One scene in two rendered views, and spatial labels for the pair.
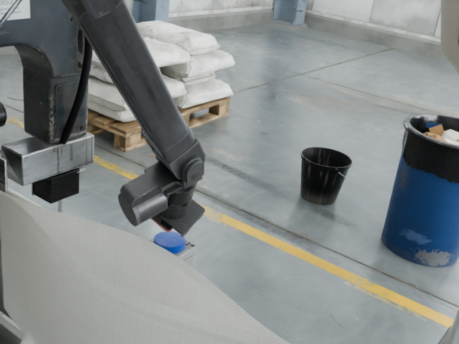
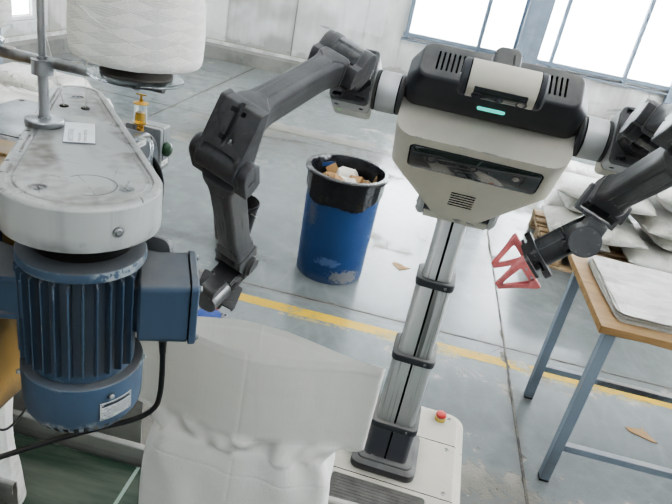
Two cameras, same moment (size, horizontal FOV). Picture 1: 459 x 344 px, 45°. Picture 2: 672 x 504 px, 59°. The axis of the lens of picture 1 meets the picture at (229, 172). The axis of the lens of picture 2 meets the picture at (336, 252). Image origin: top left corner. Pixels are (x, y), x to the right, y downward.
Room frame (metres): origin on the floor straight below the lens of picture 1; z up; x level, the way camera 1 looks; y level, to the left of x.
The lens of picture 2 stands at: (-0.31, 0.42, 1.69)
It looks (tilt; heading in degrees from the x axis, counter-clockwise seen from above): 26 degrees down; 333
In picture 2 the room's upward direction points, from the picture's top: 11 degrees clockwise
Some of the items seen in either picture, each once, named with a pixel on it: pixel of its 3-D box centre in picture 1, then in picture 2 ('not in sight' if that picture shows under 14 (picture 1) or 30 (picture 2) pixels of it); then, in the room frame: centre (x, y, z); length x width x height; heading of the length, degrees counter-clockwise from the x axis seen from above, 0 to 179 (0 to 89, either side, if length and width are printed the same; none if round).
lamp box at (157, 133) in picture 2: not in sight; (147, 144); (0.91, 0.26, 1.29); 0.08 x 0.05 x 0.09; 58
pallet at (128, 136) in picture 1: (140, 106); not in sight; (4.00, 0.73, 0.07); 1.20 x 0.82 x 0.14; 150
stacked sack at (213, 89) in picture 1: (190, 90); not in sight; (4.16, 0.39, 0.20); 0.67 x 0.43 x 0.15; 148
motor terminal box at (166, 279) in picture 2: not in sight; (167, 303); (0.38, 0.29, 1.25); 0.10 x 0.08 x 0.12; 173
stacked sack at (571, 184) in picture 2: not in sight; (603, 192); (2.54, -3.00, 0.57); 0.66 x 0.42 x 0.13; 50
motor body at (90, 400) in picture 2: not in sight; (83, 328); (0.39, 0.40, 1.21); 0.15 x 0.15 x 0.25
